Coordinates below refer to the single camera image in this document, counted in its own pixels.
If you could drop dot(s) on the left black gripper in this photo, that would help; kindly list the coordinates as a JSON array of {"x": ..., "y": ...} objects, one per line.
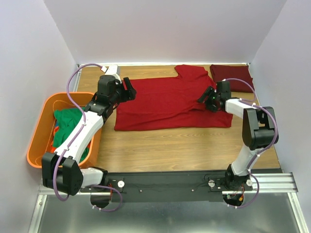
[{"x": 129, "y": 94}]

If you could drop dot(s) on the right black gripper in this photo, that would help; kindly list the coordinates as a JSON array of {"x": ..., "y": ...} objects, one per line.
[{"x": 209, "y": 92}]

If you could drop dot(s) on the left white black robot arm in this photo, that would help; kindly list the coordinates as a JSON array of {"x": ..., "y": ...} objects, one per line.
[{"x": 60, "y": 169}]

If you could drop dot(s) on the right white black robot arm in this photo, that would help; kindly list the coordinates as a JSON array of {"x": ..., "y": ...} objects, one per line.
[{"x": 259, "y": 131}]

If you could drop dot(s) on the folded dark red t shirt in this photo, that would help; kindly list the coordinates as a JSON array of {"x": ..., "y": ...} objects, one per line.
[{"x": 221, "y": 72}]

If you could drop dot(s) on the green t shirt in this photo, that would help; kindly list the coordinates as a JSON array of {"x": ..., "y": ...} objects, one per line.
[{"x": 66, "y": 121}]

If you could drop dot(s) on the orange plastic basket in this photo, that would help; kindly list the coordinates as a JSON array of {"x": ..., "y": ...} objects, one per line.
[{"x": 43, "y": 136}]

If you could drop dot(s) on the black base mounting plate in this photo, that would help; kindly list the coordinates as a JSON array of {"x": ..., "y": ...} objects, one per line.
[{"x": 176, "y": 186}]

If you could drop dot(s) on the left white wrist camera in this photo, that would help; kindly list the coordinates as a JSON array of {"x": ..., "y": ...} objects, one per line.
[{"x": 113, "y": 70}]

